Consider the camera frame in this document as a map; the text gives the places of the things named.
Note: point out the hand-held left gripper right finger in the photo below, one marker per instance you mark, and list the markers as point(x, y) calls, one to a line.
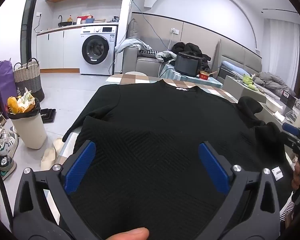
point(213, 168)

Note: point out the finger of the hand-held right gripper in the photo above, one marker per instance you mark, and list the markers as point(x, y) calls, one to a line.
point(290, 129)

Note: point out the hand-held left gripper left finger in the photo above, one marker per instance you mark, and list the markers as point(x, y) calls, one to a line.
point(80, 165)

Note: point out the black knit sweater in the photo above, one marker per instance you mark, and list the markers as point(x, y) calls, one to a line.
point(152, 130)

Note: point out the pile of black clothes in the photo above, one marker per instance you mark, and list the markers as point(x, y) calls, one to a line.
point(190, 47)

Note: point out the person's right hand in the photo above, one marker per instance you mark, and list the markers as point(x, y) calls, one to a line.
point(296, 178)

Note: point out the person's left hand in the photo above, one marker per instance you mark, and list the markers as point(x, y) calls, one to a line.
point(130, 235)

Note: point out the white basin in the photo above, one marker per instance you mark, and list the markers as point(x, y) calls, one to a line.
point(273, 105)

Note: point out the beige slipper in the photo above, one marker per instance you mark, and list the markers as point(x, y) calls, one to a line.
point(48, 158)
point(58, 145)

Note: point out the black labelled box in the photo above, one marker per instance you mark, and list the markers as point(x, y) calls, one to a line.
point(288, 97)

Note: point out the grey duvet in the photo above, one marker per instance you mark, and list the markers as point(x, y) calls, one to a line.
point(275, 82)

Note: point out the striped cloth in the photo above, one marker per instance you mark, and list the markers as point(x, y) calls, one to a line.
point(287, 210)

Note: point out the grey low cabinet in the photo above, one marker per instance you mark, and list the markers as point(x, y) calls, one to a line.
point(240, 92)

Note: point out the white trash bin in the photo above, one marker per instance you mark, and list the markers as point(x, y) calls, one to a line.
point(28, 127)

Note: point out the green plush toy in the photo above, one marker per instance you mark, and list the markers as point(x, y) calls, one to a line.
point(248, 81)

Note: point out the pile of assorted shoes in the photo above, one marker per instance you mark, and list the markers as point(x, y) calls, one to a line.
point(3, 150)

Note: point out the white curtain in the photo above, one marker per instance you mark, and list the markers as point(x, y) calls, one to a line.
point(282, 50)

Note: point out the crumpled food wrappers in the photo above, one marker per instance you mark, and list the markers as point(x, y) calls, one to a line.
point(26, 101)

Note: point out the blue folded blanket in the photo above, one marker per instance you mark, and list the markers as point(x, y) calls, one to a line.
point(231, 66)

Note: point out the yellow spiky ball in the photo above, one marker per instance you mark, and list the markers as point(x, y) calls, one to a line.
point(12, 104)

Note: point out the grey upholstered headboard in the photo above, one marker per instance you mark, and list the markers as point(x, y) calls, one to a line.
point(240, 52)

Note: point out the red bowl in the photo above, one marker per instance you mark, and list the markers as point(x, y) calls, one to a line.
point(204, 75)

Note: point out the woven laundry basket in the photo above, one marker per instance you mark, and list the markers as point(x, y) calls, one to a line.
point(27, 80)

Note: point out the checkered blanket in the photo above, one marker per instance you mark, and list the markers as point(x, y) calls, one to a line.
point(140, 80)

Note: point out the teal checkered tablecloth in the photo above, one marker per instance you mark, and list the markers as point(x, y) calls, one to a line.
point(167, 73)

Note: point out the black microwave oven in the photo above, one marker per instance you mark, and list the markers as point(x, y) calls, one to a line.
point(187, 65)

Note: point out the purple bag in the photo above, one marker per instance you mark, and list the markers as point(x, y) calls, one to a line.
point(3, 87)

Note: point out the grey sofa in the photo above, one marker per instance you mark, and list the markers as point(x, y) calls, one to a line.
point(132, 62)

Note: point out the white washing machine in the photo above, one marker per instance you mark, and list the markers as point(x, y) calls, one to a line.
point(98, 50)

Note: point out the white lower kitchen cabinets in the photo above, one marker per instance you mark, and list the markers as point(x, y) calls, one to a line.
point(55, 50)

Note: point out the grey crumpled garment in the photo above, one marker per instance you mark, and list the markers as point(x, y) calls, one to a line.
point(165, 55)

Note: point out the houndstooth pillow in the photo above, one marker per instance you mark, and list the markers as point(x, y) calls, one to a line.
point(148, 53)

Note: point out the pale blue garment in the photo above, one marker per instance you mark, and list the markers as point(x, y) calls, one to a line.
point(131, 43)

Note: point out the red box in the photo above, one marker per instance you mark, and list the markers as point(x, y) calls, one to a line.
point(82, 20)

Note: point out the cooking oil bottle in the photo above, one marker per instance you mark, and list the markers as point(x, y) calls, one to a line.
point(70, 19)

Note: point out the black kitchen faucet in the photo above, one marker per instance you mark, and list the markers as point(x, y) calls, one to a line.
point(60, 18)

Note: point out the white wall socket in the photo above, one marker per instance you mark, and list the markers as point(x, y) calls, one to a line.
point(175, 31)

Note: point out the black door frame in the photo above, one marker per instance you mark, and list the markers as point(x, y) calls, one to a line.
point(27, 17)

